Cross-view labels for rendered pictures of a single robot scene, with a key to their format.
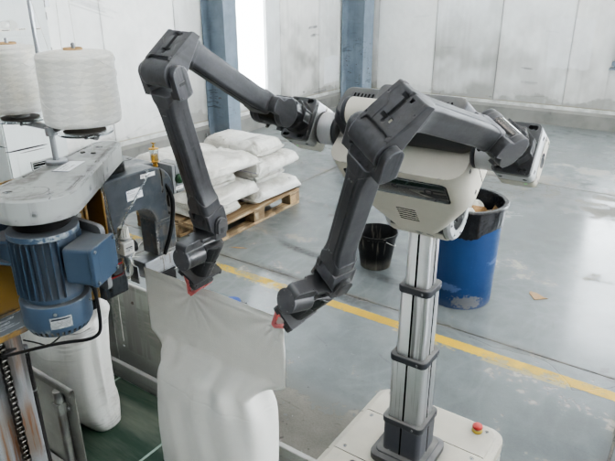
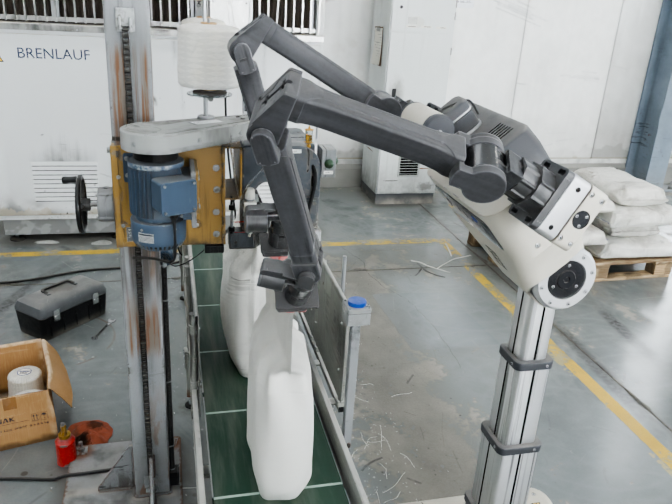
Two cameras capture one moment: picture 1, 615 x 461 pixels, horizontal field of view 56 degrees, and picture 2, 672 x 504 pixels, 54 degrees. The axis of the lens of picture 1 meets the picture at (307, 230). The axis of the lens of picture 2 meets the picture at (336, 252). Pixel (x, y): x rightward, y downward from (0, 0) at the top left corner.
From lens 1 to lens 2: 0.96 m
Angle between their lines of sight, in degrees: 37
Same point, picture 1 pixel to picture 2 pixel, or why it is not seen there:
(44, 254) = (141, 179)
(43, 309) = (135, 222)
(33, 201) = (134, 134)
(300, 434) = (439, 490)
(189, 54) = (260, 35)
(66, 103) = (183, 65)
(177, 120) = (245, 92)
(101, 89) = (210, 58)
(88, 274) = (159, 204)
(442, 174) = (483, 208)
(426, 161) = not seen: hidden behind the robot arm
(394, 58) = not seen: outside the picture
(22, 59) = not seen: hidden behind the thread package
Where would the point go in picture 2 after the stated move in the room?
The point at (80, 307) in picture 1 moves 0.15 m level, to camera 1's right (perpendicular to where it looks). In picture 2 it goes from (162, 232) to (196, 248)
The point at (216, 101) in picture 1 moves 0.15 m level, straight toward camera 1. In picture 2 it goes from (644, 138) to (641, 140)
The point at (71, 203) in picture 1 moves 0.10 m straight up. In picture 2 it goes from (164, 144) to (162, 105)
